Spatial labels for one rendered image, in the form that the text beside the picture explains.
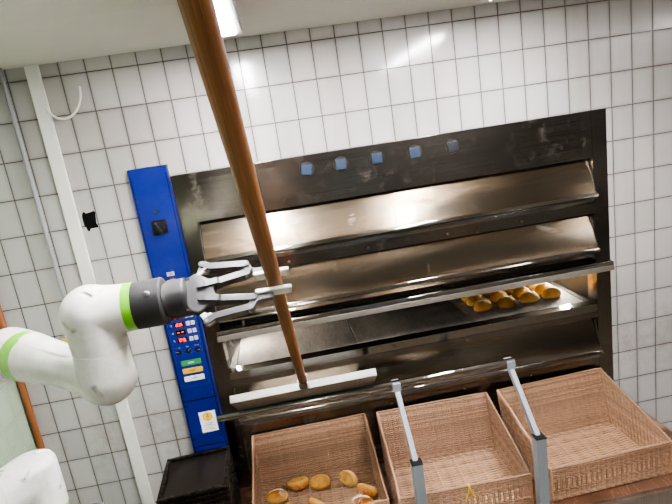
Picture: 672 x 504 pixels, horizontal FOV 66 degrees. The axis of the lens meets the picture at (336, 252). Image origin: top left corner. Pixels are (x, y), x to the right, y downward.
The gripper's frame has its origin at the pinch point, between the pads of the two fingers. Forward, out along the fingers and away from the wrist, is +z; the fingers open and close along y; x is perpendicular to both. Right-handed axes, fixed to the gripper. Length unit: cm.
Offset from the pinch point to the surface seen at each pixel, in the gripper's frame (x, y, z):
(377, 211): -106, -70, 46
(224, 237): -106, -70, -22
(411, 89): -74, -109, 67
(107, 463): -166, 5, -95
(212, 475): -141, 22, -42
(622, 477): -140, 55, 125
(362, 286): -124, -43, 35
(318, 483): -167, 32, 0
